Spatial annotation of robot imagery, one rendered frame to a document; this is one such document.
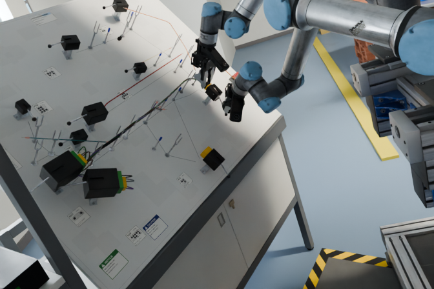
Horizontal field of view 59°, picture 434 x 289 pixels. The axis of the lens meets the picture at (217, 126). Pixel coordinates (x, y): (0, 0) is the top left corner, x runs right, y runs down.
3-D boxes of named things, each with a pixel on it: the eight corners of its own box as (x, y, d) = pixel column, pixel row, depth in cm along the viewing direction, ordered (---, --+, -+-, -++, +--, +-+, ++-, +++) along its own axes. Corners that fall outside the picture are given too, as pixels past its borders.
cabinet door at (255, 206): (296, 194, 206) (278, 131, 193) (250, 269, 168) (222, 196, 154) (292, 194, 208) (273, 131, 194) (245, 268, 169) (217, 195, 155)
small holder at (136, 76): (119, 74, 156) (123, 62, 151) (137, 71, 162) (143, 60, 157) (123, 83, 155) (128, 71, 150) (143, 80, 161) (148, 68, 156)
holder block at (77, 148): (52, 147, 125) (56, 135, 120) (78, 138, 132) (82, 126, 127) (59, 158, 124) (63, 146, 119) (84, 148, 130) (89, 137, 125)
